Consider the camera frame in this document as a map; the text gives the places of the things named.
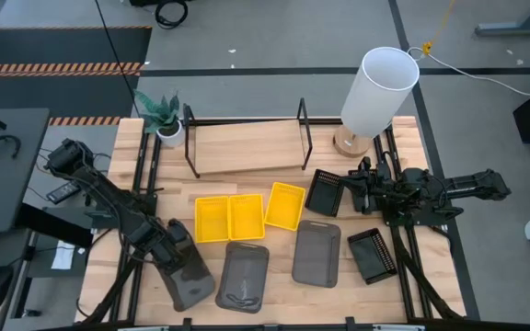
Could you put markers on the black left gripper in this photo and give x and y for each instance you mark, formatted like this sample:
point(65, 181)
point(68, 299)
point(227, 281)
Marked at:
point(177, 239)

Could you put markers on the white paper sheet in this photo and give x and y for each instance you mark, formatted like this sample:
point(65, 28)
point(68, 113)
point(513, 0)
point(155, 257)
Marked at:
point(62, 255)

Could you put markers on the yellow plastic basket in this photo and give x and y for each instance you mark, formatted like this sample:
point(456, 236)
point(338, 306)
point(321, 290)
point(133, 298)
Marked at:
point(285, 206)
point(246, 217)
point(211, 220)

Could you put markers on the black metal rig frame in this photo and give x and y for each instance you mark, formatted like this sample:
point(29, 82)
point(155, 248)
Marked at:
point(154, 151)

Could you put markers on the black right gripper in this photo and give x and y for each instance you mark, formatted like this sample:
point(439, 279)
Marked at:
point(372, 193)

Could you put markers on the black hazard striped floor mat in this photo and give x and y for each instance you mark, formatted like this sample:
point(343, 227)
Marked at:
point(62, 46)

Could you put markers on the white shade wooden base lamp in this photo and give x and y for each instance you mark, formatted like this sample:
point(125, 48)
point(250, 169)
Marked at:
point(375, 96)

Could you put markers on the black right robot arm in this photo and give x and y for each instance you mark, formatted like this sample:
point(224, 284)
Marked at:
point(472, 184)

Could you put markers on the black plastic basket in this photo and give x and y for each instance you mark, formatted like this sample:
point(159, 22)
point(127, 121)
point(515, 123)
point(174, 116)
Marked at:
point(368, 255)
point(324, 195)

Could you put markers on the wooden shelf with black frame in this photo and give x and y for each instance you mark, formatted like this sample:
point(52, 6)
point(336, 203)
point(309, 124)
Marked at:
point(246, 147)

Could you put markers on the dark grey desk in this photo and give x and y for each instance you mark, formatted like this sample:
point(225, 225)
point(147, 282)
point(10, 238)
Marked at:
point(7, 193)

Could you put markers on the grey metal table leg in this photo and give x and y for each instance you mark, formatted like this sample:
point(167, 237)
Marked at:
point(513, 29)

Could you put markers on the grey plastic basket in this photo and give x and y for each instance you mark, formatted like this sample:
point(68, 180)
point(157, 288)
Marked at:
point(315, 253)
point(196, 285)
point(242, 271)

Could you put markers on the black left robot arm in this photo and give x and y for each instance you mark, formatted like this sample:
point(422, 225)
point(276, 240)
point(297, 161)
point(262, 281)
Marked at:
point(108, 193)

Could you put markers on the green plant in white pot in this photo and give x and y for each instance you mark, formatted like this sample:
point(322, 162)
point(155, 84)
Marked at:
point(161, 117)

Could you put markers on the black power adapter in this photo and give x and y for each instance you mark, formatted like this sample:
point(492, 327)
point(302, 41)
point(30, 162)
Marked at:
point(62, 192)

